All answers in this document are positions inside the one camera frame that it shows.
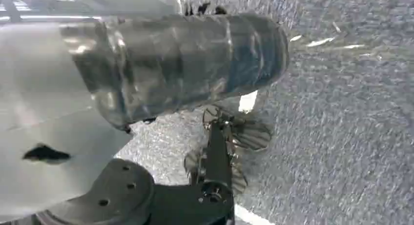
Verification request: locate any black robot leg and foot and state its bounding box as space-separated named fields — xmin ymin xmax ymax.
xmin=32 ymin=104 xmax=274 ymax=225

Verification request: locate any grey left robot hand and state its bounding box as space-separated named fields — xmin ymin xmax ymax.
xmin=0 ymin=0 xmax=290 ymax=218

